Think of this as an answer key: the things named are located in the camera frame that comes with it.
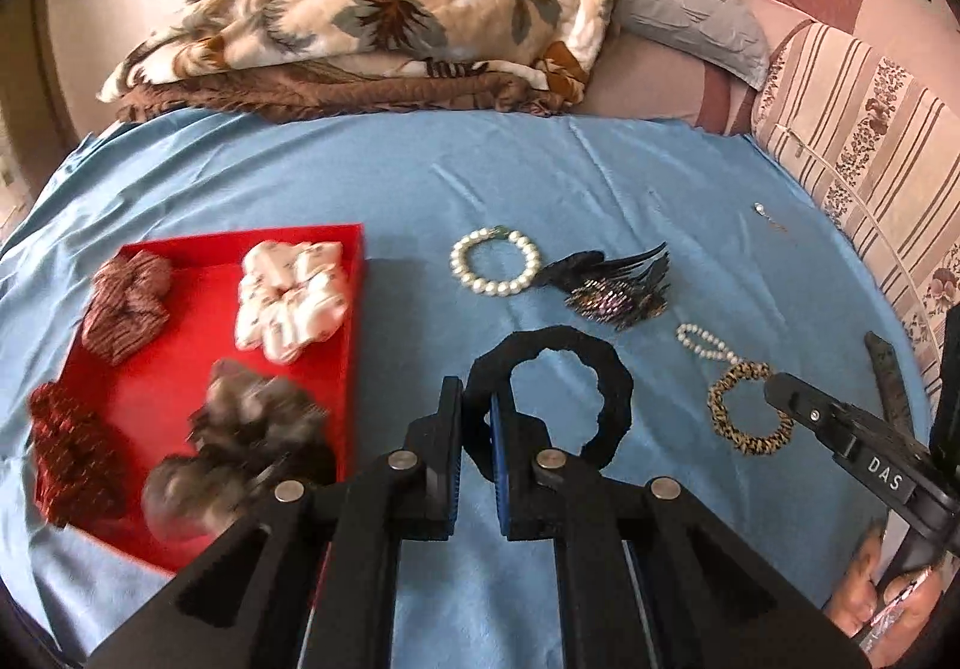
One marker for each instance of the grey blue pillow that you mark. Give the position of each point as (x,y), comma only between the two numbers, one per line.
(725,33)

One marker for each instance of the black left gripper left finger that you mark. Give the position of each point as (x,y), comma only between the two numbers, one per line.
(308,577)

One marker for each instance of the brown fleece blanket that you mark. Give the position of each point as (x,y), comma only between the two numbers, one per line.
(304,91)

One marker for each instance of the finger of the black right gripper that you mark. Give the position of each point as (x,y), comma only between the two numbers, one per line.
(860,441)

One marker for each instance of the red jewelry tray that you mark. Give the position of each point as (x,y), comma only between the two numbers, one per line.
(147,400)

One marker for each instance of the pink bed sheet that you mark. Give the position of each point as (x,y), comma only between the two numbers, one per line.
(703,61)

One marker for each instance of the black fabric scrunchie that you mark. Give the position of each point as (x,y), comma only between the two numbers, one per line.
(614,383)

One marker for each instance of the dark red sparkly scrunchie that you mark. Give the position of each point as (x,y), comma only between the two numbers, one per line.
(79,468)

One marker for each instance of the white cherry print scrunchie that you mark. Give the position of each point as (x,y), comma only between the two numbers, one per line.
(290,295)

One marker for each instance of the grey brown fuzzy scrunchie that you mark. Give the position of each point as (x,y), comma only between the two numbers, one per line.
(251,433)

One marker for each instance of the person's right hand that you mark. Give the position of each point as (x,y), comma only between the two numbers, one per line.
(907,602)

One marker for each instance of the red white striped scrunchie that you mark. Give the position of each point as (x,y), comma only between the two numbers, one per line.
(126,310)

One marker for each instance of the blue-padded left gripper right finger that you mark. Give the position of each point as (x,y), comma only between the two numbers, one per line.
(647,575)

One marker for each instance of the black beaded hair clip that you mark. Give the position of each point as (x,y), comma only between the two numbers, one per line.
(618,292)

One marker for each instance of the pink striped floral pillow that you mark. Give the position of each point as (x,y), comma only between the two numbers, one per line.
(877,151)

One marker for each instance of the light blue bed cloth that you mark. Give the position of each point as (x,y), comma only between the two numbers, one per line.
(752,259)

